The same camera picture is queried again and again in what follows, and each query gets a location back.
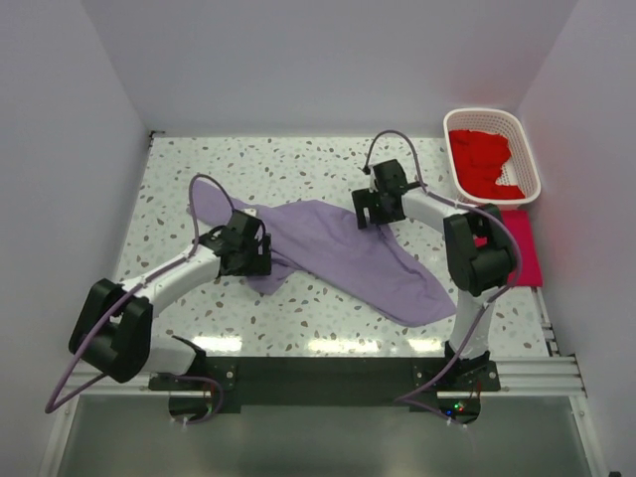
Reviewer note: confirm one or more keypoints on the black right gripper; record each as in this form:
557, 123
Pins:
365, 209

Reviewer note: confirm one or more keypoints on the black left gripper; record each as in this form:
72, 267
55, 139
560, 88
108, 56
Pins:
259, 255

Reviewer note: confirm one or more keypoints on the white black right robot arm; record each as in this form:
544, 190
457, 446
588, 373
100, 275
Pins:
481, 252

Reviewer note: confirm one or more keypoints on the aluminium right side rail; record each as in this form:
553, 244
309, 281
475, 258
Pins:
546, 323

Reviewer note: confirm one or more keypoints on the white perforated plastic basket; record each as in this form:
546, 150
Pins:
520, 170

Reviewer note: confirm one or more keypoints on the purple t shirt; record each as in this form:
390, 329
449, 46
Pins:
324, 240

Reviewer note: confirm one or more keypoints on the red t shirt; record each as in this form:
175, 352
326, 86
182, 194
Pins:
479, 158

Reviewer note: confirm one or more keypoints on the folded pink t shirt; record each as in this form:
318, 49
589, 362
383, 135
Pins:
518, 224

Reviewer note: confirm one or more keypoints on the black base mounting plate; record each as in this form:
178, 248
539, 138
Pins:
230, 384

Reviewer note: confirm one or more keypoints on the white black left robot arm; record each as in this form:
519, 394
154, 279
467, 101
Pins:
114, 332

